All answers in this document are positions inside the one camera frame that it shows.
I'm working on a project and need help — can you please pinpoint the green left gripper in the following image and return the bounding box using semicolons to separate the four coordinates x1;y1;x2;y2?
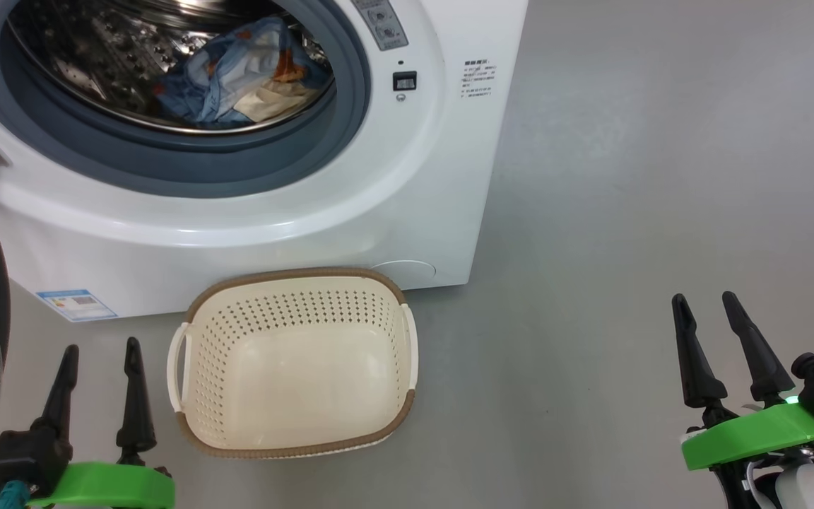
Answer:
25;337;176;509

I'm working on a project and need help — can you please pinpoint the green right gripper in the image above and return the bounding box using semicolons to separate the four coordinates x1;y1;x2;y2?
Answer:
671;291;814;471

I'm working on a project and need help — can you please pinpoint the blue garment with orange print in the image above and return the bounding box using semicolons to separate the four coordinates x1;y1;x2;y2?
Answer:
153;28;252;128

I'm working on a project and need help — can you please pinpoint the blue garment with cream lining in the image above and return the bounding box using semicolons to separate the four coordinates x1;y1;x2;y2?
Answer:
234;16;334;122

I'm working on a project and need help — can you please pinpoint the white front-load washing machine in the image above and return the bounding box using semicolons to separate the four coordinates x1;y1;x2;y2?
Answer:
0;0;529;322

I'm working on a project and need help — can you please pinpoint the stainless steel washing machine drum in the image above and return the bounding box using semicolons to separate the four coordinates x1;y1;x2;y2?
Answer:
1;0;337;135

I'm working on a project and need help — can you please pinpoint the blue energy label sticker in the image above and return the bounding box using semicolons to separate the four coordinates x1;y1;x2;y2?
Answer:
35;288;118;323

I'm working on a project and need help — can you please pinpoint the cream perforated laundry basket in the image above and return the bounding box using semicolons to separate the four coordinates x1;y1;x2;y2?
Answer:
167;267;420;459

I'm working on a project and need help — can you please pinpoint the round white filter cover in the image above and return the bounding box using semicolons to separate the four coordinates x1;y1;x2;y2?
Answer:
370;259;437;289

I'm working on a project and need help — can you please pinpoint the printed text label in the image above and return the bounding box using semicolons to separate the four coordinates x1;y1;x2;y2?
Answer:
461;59;497;100

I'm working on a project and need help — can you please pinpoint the teal cable plug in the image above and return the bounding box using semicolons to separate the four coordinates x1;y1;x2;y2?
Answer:
0;479;32;509

